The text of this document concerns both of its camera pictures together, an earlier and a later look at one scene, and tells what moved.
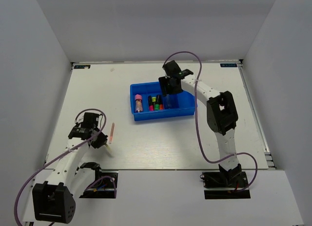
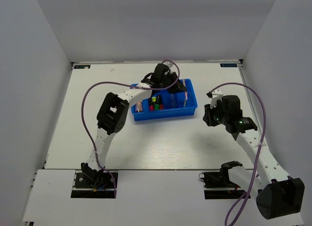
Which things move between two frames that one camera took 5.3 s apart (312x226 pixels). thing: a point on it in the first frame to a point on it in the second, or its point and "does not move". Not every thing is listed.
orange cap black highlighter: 161,101 does not move
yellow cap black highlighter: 154,99 does not move
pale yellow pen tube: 108,147 to 186,97
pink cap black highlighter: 150,103 does not move
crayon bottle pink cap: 138,103 does not move
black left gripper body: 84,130 to 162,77
